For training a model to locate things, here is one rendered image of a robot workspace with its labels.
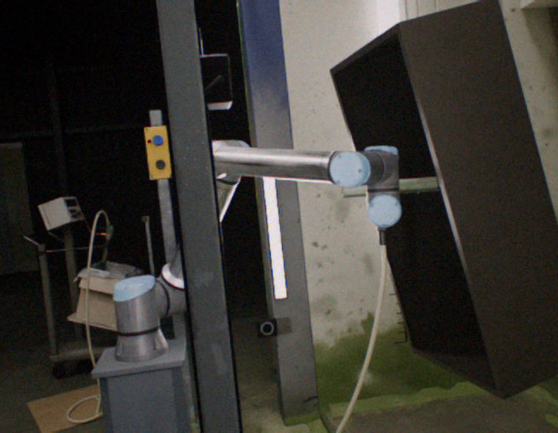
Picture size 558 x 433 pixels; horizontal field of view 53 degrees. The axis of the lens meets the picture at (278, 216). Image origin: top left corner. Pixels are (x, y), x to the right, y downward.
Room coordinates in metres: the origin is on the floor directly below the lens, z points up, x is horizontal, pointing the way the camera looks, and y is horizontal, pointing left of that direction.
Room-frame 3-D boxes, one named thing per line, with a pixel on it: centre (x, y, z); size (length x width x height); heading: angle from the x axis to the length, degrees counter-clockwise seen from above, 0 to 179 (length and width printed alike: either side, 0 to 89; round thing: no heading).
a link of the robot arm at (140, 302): (2.01, 0.54, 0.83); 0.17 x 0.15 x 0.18; 141
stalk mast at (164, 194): (2.90, 0.57, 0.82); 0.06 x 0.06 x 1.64; 8
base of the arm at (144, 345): (2.01, 0.54, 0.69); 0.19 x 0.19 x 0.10
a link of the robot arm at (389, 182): (1.55, -0.29, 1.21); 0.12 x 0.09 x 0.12; 141
